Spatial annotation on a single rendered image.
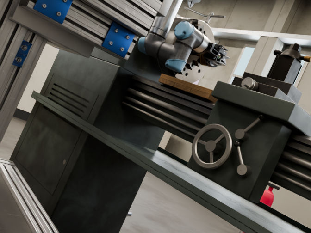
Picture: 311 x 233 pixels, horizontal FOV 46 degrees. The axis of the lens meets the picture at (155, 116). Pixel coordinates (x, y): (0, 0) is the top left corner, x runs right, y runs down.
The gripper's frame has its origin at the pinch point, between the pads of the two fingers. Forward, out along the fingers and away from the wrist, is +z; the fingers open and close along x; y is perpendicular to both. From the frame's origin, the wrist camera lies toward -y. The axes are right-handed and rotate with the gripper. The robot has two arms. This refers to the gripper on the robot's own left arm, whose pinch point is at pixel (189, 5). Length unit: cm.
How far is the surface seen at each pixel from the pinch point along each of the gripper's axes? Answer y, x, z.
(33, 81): -278, 56, 99
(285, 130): 89, -34, 41
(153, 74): 2.7, -14.4, 39.3
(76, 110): -15, -43, 66
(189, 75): 18.2, -5.2, 34.7
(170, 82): 30, -28, 39
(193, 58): 23.7, -11.3, 26.3
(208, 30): 18.2, -0.4, 10.9
